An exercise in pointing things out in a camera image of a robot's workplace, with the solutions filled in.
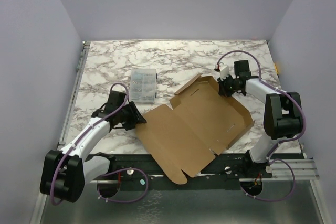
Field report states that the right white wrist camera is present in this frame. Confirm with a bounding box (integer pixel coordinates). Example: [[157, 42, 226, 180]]
[[214, 64, 230, 81]]

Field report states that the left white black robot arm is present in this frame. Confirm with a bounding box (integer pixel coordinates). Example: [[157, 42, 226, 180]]
[[39, 90, 146, 202]]

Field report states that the brown cardboard box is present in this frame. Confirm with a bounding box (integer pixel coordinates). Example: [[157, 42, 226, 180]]
[[135, 72, 256, 185]]

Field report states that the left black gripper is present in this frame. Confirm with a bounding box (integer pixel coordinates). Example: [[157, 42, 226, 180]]
[[118, 101, 146, 130]]

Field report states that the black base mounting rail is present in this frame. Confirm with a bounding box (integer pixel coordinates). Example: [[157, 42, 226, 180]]
[[84, 153, 272, 196]]

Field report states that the aluminium extrusion frame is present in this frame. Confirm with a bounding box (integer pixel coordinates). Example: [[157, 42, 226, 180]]
[[29, 41, 91, 223]]

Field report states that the clear plastic screw organizer box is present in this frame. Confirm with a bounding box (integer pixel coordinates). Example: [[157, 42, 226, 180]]
[[129, 68, 158, 104]]

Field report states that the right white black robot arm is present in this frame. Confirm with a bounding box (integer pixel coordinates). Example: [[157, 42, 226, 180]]
[[215, 60, 306, 177]]

